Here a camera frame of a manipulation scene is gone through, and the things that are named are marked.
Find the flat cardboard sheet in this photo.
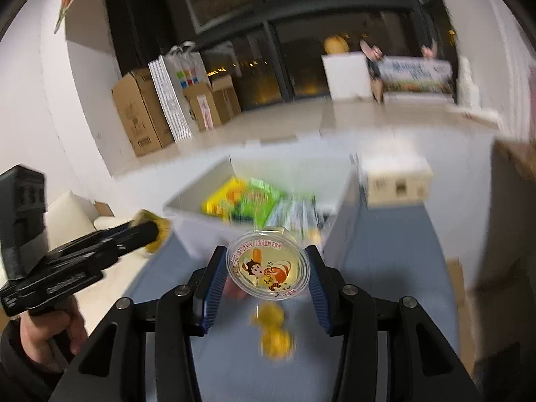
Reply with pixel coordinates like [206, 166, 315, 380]
[446, 260, 476, 369]

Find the person's left hand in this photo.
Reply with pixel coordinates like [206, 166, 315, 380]
[17, 293, 89, 374]

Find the large brown cardboard box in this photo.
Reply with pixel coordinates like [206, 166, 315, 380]
[112, 68, 174, 158]

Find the beige tissue box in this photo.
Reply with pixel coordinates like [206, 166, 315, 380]
[360, 157, 433, 208]

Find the yellow jelly cup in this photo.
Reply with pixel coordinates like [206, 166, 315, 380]
[250, 304, 287, 331]
[132, 211, 173, 256]
[260, 329, 294, 361]

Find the yellow pomelo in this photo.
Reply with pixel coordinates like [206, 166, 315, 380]
[324, 35, 350, 54]

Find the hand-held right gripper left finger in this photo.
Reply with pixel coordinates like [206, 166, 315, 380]
[50, 245, 229, 402]

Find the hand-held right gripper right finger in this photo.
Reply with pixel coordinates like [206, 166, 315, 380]
[304, 245, 467, 402]

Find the white cardboard box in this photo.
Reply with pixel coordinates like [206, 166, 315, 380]
[163, 151, 361, 269]

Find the rolled white paper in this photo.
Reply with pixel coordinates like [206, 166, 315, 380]
[446, 105, 501, 130]

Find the dark window frame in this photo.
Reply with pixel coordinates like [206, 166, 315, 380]
[103, 0, 457, 112]

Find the small open cardboard box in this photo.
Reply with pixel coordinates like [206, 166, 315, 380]
[184, 75, 243, 132]

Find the brown paper item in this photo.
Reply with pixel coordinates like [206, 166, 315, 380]
[368, 67, 385, 103]

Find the landscape printed gift box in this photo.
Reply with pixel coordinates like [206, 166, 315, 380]
[379, 58, 455, 102]

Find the cream leather sofa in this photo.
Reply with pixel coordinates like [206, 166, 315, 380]
[0, 190, 145, 302]

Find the dotted white paper bag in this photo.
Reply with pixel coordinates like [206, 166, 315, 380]
[148, 56, 193, 143]

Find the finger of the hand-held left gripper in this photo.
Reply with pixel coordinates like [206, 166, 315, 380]
[96, 221, 160, 244]
[48, 236, 158, 269]

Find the cartoon lid jelly cup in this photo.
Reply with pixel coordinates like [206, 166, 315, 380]
[225, 226, 313, 300]

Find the round cork table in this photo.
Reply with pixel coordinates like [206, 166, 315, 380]
[473, 138, 536, 386]

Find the blue tablecloth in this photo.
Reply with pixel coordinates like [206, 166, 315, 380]
[121, 201, 461, 402]

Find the white plastic bottle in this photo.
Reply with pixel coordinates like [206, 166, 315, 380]
[456, 56, 480, 107]

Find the yellow snack packet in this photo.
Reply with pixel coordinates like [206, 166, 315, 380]
[202, 178, 248, 218]

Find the white foam box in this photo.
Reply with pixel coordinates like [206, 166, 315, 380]
[322, 51, 373, 99]

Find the large green seaweed snack packet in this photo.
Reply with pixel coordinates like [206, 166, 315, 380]
[234, 178, 285, 227]

